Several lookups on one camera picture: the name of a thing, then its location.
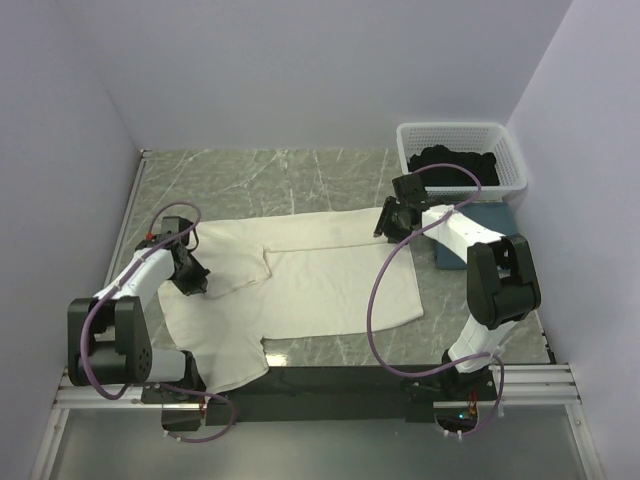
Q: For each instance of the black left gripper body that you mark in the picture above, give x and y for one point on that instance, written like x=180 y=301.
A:
x=195 y=279

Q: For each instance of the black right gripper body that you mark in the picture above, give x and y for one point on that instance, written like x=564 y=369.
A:
x=388 y=220

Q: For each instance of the cream white t shirt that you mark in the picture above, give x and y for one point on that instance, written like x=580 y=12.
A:
x=285 y=277

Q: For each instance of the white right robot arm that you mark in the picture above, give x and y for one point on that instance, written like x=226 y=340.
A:
x=502 y=287

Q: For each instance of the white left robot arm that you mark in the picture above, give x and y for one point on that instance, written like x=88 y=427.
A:
x=108 y=342

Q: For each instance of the white plastic laundry basket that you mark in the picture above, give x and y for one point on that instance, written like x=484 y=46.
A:
x=464 y=158

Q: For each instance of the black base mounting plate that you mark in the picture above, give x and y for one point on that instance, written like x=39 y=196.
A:
x=345 y=393

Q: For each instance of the aluminium frame rail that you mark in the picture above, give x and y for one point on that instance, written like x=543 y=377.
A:
x=534 y=429

